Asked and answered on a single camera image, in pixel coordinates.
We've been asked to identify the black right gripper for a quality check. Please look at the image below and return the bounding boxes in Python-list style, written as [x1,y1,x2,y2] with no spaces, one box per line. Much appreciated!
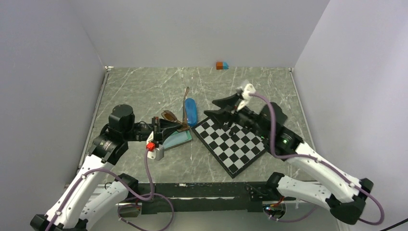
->
[204,93,269,140]

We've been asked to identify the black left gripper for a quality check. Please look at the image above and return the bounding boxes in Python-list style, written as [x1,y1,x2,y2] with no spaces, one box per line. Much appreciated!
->
[124,116,181,144]

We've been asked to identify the brown sunglasses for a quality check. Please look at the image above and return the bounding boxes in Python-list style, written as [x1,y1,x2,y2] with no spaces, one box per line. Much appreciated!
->
[161,87,191,132]

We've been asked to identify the brown brick block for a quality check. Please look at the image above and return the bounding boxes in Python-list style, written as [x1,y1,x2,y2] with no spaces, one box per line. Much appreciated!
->
[160,129,194,151]

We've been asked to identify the blue glasses case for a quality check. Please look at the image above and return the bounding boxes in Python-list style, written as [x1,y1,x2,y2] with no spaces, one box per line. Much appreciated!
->
[185,98,198,127]

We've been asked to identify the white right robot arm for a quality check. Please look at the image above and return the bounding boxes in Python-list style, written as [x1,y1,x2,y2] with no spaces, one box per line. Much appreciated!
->
[204,93,373,225]

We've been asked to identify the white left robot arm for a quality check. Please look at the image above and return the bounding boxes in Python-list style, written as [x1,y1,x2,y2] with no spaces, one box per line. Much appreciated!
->
[30,104,182,231]

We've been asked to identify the black white chessboard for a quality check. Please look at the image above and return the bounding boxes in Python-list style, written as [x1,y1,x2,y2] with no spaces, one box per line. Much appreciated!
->
[192,117,266,178]

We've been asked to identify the orange block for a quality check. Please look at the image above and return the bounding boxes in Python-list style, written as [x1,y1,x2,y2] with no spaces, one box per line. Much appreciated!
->
[216,62,224,70]

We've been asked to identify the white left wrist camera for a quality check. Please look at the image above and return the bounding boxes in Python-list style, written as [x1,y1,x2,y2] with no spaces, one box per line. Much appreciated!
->
[146,131,164,161]

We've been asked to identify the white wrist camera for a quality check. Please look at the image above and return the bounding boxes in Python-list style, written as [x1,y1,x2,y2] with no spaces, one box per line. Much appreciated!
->
[146,131,164,161]
[236,81,256,112]

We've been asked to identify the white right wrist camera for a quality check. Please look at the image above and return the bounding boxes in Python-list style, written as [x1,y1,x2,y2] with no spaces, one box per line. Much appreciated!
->
[236,81,256,112]

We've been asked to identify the black base frame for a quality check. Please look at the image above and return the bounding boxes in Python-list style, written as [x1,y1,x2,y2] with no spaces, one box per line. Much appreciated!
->
[141,181,281,215]

